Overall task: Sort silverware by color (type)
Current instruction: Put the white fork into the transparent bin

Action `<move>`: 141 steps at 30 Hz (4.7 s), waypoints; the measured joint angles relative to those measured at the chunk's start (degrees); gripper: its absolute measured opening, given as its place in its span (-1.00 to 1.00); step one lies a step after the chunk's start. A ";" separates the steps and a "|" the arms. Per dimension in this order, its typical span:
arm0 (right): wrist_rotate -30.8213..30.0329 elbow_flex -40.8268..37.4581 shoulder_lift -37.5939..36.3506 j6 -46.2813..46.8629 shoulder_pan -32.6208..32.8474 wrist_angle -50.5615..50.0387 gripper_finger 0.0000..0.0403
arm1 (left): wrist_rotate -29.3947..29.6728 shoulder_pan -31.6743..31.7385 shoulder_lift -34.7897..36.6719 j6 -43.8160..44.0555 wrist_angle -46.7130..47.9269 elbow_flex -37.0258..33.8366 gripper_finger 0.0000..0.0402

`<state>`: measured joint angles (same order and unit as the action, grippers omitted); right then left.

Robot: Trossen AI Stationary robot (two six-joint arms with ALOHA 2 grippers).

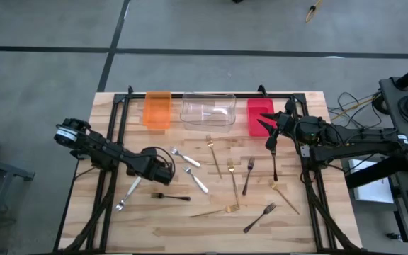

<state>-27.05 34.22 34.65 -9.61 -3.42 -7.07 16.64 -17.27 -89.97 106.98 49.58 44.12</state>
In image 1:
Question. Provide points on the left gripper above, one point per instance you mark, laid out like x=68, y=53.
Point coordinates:
x=147, y=161

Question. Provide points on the grey side table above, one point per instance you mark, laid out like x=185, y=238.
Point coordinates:
x=5, y=168

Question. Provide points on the clear plastic bin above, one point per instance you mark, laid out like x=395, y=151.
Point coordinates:
x=190, y=124

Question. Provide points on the black diagonal beam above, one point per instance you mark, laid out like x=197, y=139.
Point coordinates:
x=370, y=173

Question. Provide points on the grey metal bracket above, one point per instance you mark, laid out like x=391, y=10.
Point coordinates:
x=305, y=151

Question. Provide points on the orange plastic bin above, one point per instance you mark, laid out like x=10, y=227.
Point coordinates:
x=158, y=110

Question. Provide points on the black edge clamp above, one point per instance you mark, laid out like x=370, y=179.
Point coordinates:
x=76, y=154

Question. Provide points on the gold fork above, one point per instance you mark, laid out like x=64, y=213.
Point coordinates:
x=209, y=141
x=230, y=164
x=273, y=185
x=231, y=208

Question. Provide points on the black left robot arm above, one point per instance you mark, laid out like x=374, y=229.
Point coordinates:
x=101, y=148

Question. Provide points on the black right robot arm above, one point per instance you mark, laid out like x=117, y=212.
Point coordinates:
x=349, y=136

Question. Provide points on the red plastic bin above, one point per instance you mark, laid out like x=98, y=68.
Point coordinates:
x=257, y=106

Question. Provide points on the grey equipment cart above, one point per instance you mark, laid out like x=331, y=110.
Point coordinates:
x=393, y=117

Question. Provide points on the black fork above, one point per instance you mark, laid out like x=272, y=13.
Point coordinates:
x=158, y=195
x=269, y=209
x=275, y=175
x=250, y=163

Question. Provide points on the white box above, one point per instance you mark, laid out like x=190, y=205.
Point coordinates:
x=374, y=191

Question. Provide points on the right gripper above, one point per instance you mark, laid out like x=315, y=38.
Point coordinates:
x=287, y=122

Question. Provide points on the yellow black floor tool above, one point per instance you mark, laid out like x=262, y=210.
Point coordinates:
x=312, y=12

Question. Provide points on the small black floor object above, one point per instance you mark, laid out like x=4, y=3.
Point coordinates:
x=394, y=236

